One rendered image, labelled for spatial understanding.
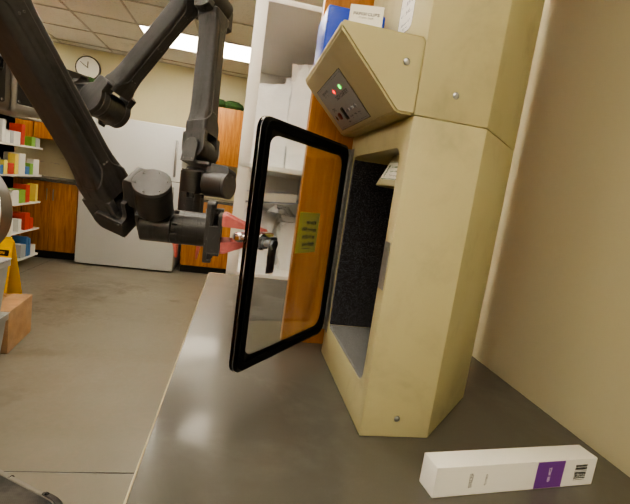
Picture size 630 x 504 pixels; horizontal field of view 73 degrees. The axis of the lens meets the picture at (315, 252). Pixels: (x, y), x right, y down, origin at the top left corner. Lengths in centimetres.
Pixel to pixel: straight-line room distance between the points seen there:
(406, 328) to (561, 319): 41
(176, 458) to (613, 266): 76
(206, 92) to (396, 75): 56
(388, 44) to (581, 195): 53
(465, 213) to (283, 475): 43
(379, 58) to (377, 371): 43
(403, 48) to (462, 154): 16
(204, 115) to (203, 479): 75
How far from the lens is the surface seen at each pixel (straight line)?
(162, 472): 59
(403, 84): 61
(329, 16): 81
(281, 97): 199
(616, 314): 89
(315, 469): 61
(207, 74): 109
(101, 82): 124
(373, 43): 61
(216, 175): 97
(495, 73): 67
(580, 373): 94
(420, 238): 62
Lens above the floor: 129
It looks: 8 degrees down
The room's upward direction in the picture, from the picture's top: 8 degrees clockwise
